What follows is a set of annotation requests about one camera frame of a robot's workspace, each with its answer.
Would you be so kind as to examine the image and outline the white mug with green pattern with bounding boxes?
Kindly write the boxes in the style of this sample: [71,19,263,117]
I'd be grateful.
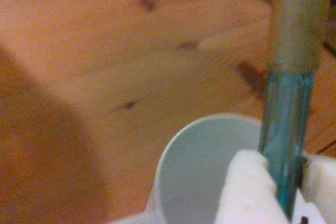
[110,113,265,224]

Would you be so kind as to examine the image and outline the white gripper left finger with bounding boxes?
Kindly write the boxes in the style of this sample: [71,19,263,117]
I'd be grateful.
[215,150,292,224]

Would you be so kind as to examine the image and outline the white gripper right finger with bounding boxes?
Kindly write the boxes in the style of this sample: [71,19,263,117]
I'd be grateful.
[301,155,336,224]

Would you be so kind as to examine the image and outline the green transparent pen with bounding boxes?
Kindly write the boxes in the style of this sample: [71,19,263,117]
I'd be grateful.
[258,0,332,222]

